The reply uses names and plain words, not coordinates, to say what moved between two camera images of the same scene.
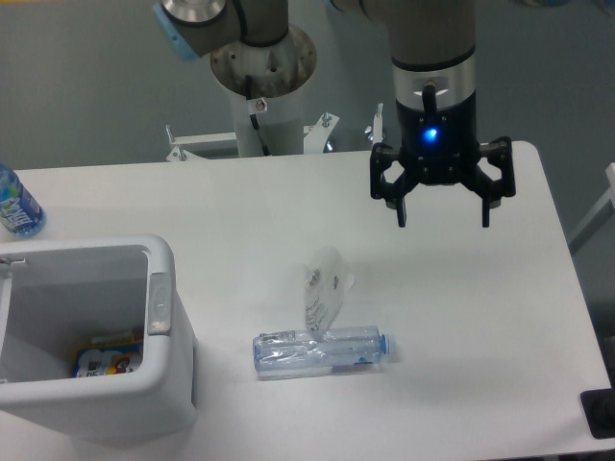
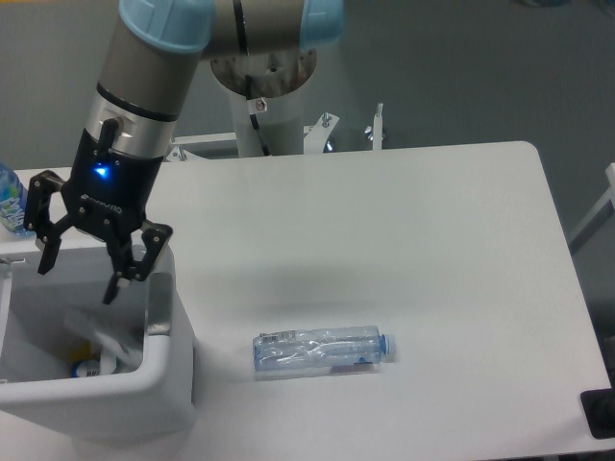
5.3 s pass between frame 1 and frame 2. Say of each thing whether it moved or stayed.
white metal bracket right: stayed
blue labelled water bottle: stayed
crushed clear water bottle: stayed
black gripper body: moved
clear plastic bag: moved
